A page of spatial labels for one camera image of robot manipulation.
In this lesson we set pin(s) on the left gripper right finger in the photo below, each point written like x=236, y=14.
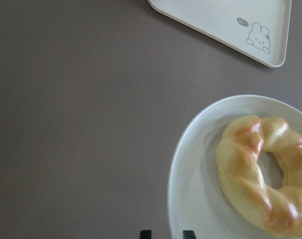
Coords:
x=188, y=234

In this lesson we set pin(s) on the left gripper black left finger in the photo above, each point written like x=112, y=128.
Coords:
x=145, y=234

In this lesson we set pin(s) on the white plate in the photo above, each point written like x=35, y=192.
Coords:
x=195, y=198

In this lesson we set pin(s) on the braided donut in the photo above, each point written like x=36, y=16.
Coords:
x=277, y=211

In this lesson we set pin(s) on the cream rabbit tray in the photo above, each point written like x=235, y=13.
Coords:
x=256, y=28

